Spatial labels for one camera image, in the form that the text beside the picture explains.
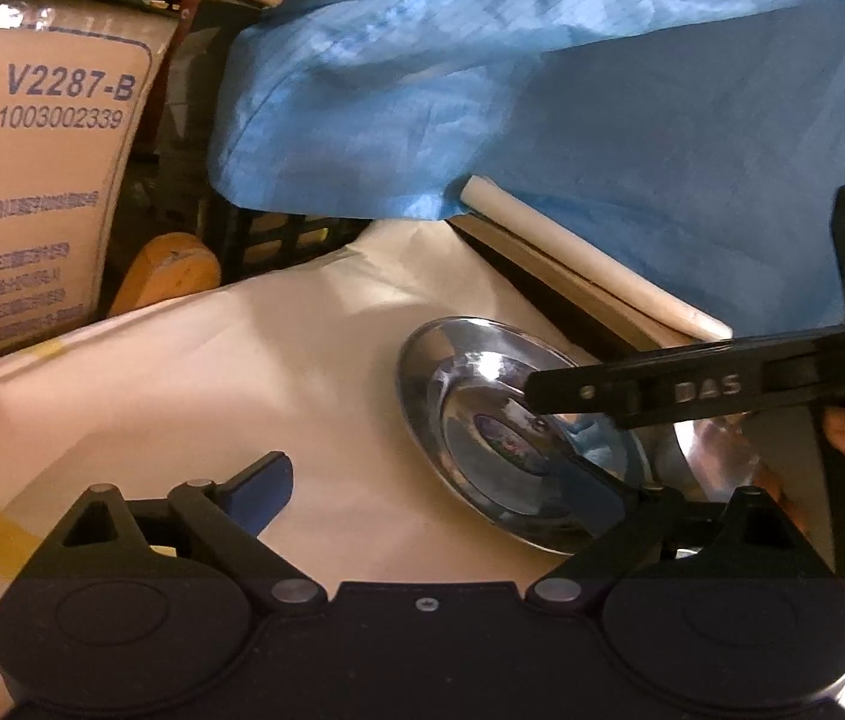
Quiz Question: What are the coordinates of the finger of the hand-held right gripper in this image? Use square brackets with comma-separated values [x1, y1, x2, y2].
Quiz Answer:
[524, 324, 845, 432]

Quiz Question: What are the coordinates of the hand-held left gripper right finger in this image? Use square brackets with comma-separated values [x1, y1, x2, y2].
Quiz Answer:
[525, 484, 841, 614]

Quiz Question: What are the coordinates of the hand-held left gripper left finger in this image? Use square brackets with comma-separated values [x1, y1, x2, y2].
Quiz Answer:
[31, 452, 327, 614]

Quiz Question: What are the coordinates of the steel bowl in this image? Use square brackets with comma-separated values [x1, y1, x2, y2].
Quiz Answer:
[651, 416, 764, 503]

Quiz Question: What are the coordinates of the steel plate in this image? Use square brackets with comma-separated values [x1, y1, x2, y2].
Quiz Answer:
[396, 317, 655, 556]

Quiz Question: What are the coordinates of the white table cover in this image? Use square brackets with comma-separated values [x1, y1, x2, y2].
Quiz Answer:
[0, 217, 845, 720]

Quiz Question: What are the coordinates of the white round stick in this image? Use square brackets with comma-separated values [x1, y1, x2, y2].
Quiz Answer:
[459, 175, 734, 342]

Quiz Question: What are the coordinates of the wooden cutting board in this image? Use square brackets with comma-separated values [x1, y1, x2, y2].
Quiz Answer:
[452, 214, 730, 361]

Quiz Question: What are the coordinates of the yellow wooden object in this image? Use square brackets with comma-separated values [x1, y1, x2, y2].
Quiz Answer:
[107, 232, 222, 316]

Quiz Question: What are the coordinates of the black plastic crate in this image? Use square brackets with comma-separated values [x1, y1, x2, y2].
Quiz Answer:
[197, 187, 371, 286]

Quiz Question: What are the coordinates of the blue cloth garment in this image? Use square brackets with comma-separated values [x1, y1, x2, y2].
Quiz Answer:
[208, 0, 845, 350]

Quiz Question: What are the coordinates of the printed cardboard box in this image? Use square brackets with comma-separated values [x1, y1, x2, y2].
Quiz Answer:
[0, 0, 184, 383]

